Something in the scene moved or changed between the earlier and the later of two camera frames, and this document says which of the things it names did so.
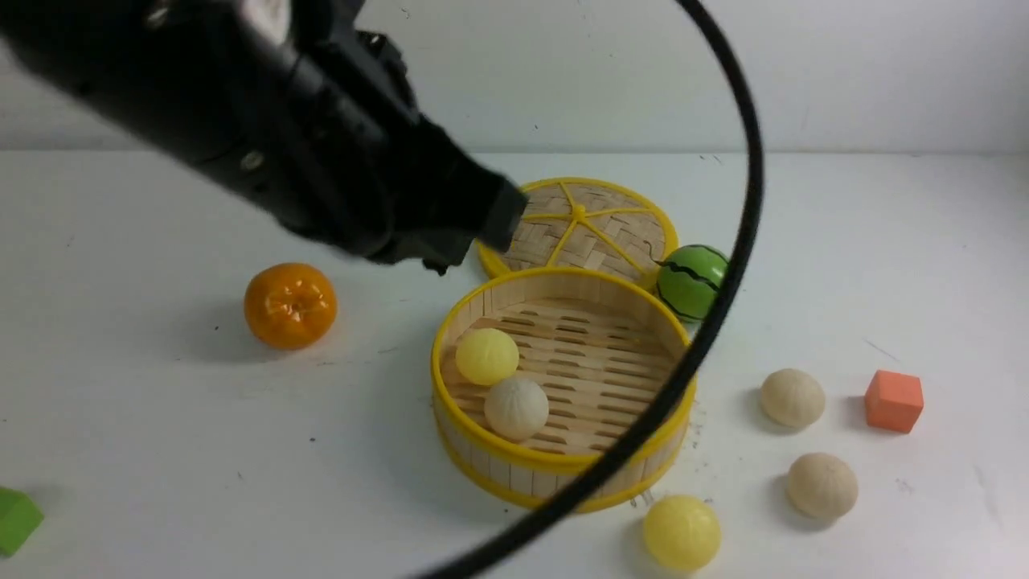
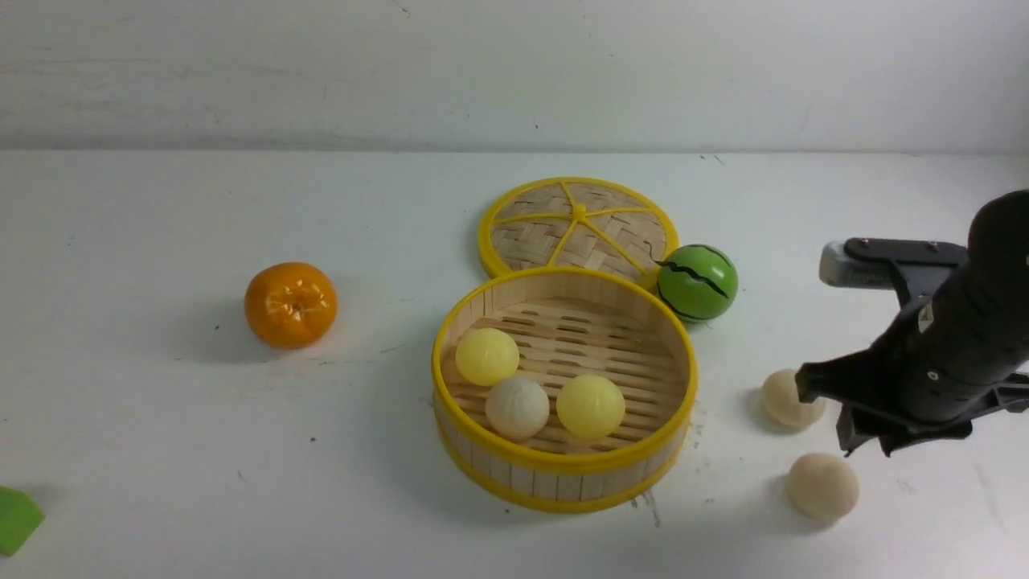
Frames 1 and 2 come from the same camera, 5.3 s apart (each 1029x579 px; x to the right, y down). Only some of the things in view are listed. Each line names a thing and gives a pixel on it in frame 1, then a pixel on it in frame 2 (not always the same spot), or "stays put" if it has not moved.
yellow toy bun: [682, 533] → [590, 406]
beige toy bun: [821, 485] stays put
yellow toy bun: [485, 356] stays put
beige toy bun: [793, 398] stays put
